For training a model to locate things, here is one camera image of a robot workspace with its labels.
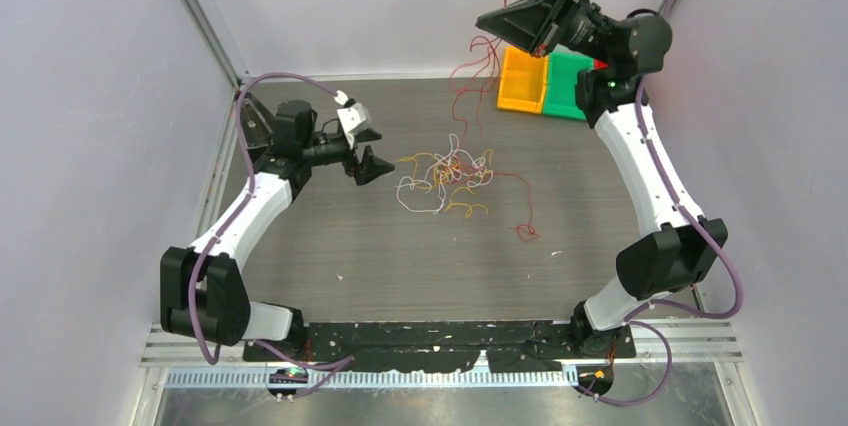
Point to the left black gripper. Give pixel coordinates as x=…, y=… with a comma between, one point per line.
x=369, y=168

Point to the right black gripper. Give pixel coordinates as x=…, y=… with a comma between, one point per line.
x=533, y=22

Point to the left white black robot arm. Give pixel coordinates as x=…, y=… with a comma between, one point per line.
x=201, y=285

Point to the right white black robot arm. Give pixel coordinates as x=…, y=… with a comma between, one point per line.
x=677, y=244

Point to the yellow plastic bin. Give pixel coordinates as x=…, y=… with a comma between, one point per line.
x=523, y=82

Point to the green plastic bin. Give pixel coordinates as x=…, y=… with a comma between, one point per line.
x=563, y=70

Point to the black wedge stand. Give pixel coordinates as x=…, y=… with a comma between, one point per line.
x=257, y=123

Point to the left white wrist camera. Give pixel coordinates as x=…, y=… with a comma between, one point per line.
x=354, y=118

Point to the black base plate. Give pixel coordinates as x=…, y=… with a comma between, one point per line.
x=445, y=347

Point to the aluminium frame rail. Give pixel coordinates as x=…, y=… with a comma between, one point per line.
x=690, y=339

